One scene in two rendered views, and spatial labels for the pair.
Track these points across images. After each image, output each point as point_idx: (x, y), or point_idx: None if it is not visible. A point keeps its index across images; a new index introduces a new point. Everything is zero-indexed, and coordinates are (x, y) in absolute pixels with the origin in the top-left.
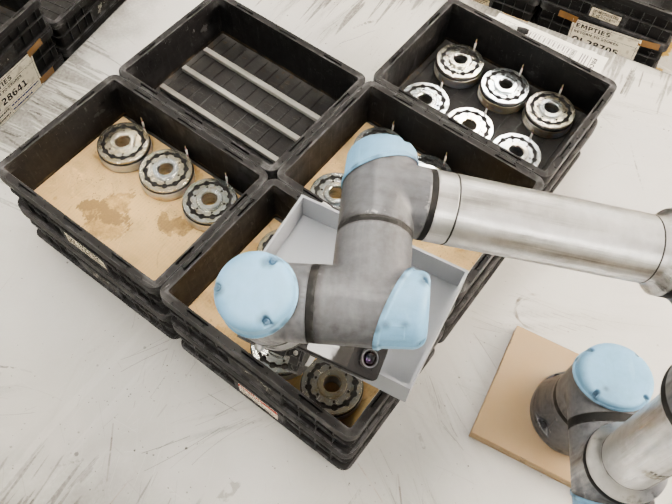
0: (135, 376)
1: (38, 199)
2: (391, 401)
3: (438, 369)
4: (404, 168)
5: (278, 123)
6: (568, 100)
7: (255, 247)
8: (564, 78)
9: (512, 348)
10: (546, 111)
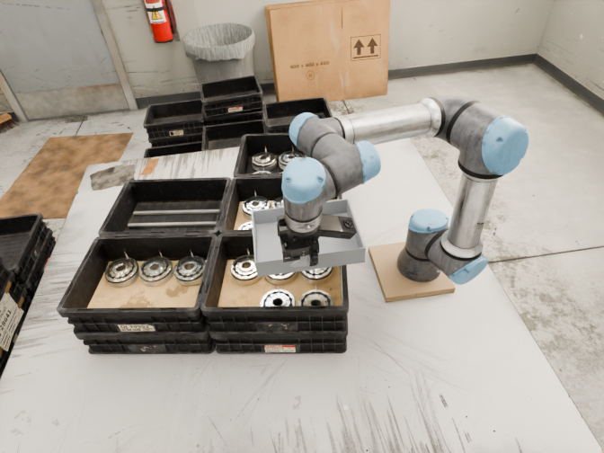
0: (202, 385)
1: (95, 309)
2: None
3: (350, 285)
4: (320, 119)
5: (198, 222)
6: None
7: (228, 276)
8: None
9: (374, 255)
10: None
